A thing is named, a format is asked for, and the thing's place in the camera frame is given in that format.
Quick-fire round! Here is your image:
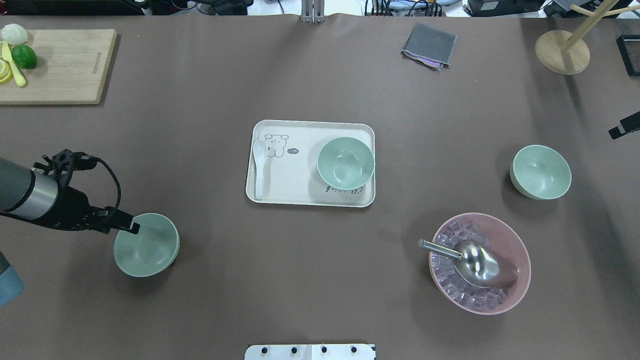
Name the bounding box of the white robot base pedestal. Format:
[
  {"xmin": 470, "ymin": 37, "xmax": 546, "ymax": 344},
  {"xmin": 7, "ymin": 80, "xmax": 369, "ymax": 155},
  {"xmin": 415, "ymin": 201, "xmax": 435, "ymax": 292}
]
[{"xmin": 244, "ymin": 342, "xmax": 377, "ymax": 360}]

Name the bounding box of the aluminium frame post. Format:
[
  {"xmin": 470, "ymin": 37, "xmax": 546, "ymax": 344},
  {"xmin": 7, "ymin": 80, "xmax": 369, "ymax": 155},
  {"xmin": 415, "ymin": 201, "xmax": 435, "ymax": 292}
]
[{"xmin": 301, "ymin": 0, "xmax": 325, "ymax": 24}]

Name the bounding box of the yellow plastic knife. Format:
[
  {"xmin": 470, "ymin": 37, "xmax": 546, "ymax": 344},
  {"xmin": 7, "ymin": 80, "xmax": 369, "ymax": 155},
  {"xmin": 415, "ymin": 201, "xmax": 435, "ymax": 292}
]
[{"xmin": 1, "ymin": 41, "xmax": 26, "ymax": 87}]

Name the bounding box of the black glass rack tray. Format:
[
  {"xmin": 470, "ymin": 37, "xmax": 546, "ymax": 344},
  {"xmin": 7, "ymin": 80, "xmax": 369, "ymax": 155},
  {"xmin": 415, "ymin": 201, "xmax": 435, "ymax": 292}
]
[{"xmin": 616, "ymin": 34, "xmax": 640, "ymax": 76}]

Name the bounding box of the lemon slice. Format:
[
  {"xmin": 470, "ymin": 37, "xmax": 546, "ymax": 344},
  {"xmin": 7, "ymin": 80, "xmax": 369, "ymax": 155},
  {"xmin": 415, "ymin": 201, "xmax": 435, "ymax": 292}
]
[{"xmin": 0, "ymin": 59, "xmax": 13, "ymax": 84}]

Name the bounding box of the green bowl on tray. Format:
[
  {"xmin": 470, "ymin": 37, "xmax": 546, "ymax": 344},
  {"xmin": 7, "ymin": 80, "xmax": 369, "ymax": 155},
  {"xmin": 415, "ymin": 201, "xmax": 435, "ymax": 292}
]
[{"xmin": 317, "ymin": 137, "xmax": 376, "ymax": 191}]

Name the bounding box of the white ceramic spoon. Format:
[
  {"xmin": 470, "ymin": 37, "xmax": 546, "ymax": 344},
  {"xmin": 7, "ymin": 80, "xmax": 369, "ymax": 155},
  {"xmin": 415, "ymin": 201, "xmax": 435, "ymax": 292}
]
[{"xmin": 253, "ymin": 139, "xmax": 268, "ymax": 200}]

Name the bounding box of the cream rabbit tray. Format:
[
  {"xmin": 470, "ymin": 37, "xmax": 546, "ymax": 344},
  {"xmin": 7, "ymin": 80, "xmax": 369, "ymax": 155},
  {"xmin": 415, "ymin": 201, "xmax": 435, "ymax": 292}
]
[{"xmin": 245, "ymin": 120, "xmax": 376, "ymax": 208}]

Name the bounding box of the metal scoop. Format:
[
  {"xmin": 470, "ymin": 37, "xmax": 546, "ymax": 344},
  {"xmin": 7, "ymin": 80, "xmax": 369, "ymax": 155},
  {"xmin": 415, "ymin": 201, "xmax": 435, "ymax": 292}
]
[{"xmin": 417, "ymin": 238, "xmax": 519, "ymax": 289}]

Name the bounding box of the green bowl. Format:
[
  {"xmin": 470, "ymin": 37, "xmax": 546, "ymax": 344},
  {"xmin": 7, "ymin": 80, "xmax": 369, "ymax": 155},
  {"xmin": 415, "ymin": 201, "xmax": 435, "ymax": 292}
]
[
  {"xmin": 113, "ymin": 213, "xmax": 180, "ymax": 278},
  {"xmin": 317, "ymin": 137, "xmax": 376, "ymax": 191},
  {"xmin": 509, "ymin": 145, "xmax": 572, "ymax": 200}
]

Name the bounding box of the grey folded cloth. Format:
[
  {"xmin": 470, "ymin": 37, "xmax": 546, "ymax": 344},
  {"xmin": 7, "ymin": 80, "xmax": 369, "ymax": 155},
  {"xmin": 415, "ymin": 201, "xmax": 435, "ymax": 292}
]
[{"xmin": 401, "ymin": 23, "xmax": 458, "ymax": 71}]

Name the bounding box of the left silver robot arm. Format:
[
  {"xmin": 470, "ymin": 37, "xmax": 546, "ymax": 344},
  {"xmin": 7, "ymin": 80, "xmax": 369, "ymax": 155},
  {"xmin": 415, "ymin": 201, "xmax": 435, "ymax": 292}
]
[{"xmin": 0, "ymin": 149, "xmax": 140, "ymax": 235}]

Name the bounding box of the white garlic bun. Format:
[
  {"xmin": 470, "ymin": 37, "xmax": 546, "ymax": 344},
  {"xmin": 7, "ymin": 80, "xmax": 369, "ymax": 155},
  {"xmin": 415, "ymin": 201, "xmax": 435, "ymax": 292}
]
[{"xmin": 1, "ymin": 23, "xmax": 29, "ymax": 46}]

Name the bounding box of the green lime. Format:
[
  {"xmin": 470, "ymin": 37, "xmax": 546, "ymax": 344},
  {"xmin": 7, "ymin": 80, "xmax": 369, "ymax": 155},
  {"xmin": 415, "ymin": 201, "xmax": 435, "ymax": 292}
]
[{"xmin": 11, "ymin": 44, "xmax": 38, "ymax": 69}]

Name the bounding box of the pink bowl with ice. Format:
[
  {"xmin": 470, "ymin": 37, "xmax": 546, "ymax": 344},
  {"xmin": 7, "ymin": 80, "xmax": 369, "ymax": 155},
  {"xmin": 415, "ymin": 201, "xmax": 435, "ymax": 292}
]
[{"xmin": 418, "ymin": 212, "xmax": 531, "ymax": 315}]

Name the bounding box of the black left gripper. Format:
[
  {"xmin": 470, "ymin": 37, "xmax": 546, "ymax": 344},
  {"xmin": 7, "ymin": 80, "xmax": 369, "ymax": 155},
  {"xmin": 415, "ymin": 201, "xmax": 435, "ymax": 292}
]
[{"xmin": 32, "ymin": 149, "xmax": 140, "ymax": 235}]

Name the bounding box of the wooden mug tree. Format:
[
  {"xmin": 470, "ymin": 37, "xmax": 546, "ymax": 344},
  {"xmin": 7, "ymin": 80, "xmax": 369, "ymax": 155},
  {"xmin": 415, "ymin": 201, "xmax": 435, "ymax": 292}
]
[{"xmin": 535, "ymin": 0, "xmax": 640, "ymax": 76}]

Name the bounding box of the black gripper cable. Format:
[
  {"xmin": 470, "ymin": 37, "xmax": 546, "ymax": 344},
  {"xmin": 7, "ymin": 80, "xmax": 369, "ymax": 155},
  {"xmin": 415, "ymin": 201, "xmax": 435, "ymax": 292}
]
[{"xmin": 80, "ymin": 155, "xmax": 123, "ymax": 216}]

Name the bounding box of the wooden cutting board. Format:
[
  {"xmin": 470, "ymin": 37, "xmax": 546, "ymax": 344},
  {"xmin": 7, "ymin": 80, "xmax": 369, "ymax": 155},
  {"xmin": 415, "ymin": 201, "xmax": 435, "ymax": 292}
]
[{"xmin": 0, "ymin": 29, "xmax": 117, "ymax": 105}]

